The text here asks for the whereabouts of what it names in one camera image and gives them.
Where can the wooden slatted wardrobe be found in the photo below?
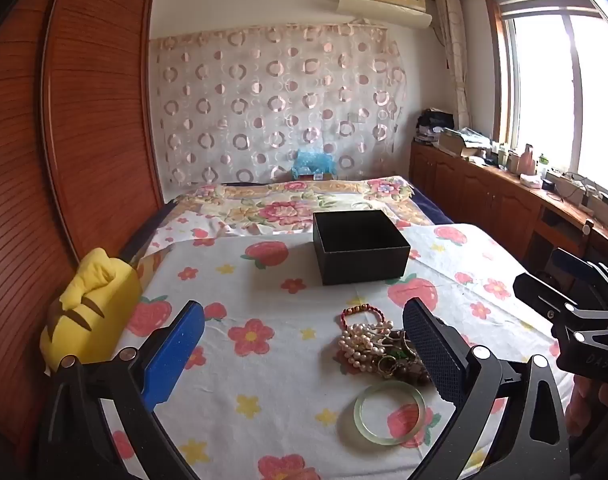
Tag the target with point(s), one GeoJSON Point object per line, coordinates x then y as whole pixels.
{"type": "Point", "coordinates": [84, 110]}

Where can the yellow plush toy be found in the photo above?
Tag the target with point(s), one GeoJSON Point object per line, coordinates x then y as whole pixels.
{"type": "Point", "coordinates": [99, 300]}

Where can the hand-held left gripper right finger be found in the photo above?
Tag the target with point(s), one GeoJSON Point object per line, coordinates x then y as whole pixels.
{"type": "Point", "coordinates": [434, 355]}

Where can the black box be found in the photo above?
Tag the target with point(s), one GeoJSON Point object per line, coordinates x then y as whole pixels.
{"type": "Point", "coordinates": [364, 260]}

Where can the row of bottles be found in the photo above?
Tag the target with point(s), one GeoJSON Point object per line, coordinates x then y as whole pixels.
{"type": "Point", "coordinates": [519, 160]}

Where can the cream window curtain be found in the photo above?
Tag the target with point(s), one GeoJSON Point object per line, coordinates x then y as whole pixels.
{"type": "Point", "coordinates": [454, 50]}

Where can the circle pattern curtain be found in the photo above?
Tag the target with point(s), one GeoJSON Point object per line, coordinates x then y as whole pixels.
{"type": "Point", "coordinates": [284, 100]}

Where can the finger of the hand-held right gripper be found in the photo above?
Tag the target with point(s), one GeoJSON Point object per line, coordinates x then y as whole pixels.
{"type": "Point", "coordinates": [576, 265]}
{"type": "Point", "coordinates": [541, 292]}

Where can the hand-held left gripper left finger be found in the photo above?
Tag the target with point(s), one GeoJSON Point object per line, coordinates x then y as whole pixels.
{"type": "Point", "coordinates": [174, 355]}

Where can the window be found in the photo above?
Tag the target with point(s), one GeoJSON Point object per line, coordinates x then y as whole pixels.
{"type": "Point", "coordinates": [544, 90]}

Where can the beige air conditioner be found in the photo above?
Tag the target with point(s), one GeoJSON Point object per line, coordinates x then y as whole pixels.
{"type": "Point", "coordinates": [384, 2]}

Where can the person's right hand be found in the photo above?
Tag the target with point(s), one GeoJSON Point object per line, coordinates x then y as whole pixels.
{"type": "Point", "coordinates": [596, 405]}

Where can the cardboard box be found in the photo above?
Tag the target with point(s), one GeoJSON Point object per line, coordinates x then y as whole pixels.
{"type": "Point", "coordinates": [459, 142]}

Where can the strawberry print bed sheet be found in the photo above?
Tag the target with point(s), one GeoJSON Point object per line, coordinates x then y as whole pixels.
{"type": "Point", "coordinates": [284, 360]}

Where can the dark blue bed sheet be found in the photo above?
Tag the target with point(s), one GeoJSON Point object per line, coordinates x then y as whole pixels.
{"type": "Point", "coordinates": [434, 210]}

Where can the pale green jade bangle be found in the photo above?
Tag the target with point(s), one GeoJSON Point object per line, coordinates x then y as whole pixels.
{"type": "Point", "coordinates": [384, 437]}

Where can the floral blanket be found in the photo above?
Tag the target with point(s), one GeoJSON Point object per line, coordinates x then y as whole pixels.
{"type": "Point", "coordinates": [279, 210]}

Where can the dark clothes pile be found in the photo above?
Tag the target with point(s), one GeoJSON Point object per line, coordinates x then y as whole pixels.
{"type": "Point", "coordinates": [434, 122]}

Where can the blue plastic bag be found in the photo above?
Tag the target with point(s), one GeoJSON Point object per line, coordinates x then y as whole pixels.
{"type": "Point", "coordinates": [311, 165]}

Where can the wooden cabinet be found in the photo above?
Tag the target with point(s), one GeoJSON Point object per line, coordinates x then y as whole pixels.
{"type": "Point", "coordinates": [484, 195]}

